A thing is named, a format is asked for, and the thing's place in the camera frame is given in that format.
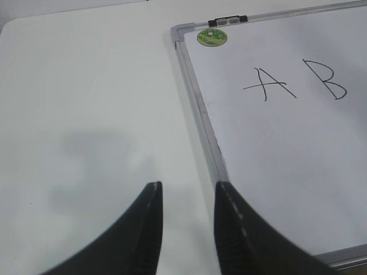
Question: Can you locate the white aluminium-framed whiteboard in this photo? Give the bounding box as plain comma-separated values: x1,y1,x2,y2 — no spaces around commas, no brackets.
171,1,366,270

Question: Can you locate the round green magnet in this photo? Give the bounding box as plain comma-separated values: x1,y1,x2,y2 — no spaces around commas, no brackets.
197,29,228,48

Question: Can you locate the black silver whiteboard hanger clip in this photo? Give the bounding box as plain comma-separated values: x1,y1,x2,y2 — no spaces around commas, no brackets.
208,15,248,27

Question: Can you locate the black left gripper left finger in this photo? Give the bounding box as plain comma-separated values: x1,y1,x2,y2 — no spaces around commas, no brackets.
46,182,163,274

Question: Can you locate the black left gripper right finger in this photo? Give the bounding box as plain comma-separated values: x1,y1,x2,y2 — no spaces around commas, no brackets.
214,181,339,274

